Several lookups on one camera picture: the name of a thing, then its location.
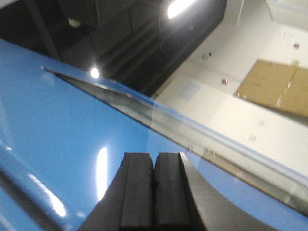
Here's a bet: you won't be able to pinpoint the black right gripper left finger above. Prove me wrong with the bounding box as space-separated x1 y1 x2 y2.
79 153 154 231

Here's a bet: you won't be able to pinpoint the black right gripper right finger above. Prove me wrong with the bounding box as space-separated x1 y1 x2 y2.
154 153 274 231

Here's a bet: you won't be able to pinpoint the blue door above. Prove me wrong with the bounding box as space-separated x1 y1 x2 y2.
0 40 308 231

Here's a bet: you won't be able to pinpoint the cardboard boxes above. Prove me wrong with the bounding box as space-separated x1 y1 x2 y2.
234 59 308 117

